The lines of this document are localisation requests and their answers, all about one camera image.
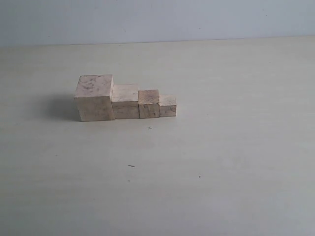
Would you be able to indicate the smallest wooden cube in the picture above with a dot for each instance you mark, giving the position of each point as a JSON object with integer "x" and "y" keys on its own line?
{"x": 167, "y": 106}

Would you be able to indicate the third largest wooden cube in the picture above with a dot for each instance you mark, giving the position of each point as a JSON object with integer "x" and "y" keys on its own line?
{"x": 148, "y": 103}

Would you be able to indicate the second largest wooden cube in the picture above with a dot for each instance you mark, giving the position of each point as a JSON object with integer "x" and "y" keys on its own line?
{"x": 125, "y": 101}

